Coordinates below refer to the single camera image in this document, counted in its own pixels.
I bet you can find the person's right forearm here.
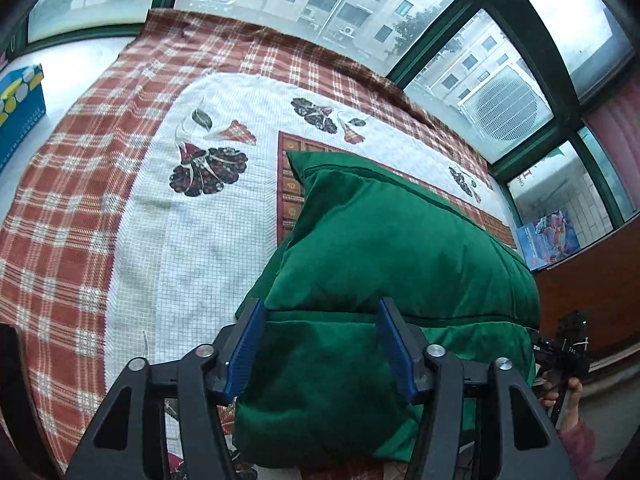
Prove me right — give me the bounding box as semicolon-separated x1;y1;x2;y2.
556;419;599;480

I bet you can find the green window frame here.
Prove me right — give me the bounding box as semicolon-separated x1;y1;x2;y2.
0;0;640;271

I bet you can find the white air conditioner unit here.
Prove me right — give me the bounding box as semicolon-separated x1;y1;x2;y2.
457;62;554;144

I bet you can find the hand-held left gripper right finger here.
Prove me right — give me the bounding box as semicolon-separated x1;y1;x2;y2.
375;297;572;480

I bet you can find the white floral quilt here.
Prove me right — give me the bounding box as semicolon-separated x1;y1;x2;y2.
102;72;518;480

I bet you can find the green padded jacket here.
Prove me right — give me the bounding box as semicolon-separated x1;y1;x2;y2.
232;150;542;469

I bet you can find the tree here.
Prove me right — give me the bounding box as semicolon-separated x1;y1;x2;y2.
392;7;443;58

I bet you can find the brown wooden panel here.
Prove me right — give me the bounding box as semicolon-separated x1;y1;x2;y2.
532;227;640;361

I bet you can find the blue box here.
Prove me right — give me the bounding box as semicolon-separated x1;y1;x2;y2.
0;63;47;172

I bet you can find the red plaid blanket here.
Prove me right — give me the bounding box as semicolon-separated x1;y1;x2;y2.
0;7;518;480

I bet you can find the pink curtain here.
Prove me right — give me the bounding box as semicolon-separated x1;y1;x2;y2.
582;92;640;217

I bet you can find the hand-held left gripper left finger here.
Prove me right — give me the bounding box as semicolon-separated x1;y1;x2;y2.
65;298;267;480

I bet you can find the person's right hand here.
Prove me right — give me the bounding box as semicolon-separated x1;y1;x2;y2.
539;376;585;434

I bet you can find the colourful poster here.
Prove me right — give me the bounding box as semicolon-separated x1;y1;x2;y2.
515;208;581;272

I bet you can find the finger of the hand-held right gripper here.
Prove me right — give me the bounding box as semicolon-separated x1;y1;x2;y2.
531;334;557;363

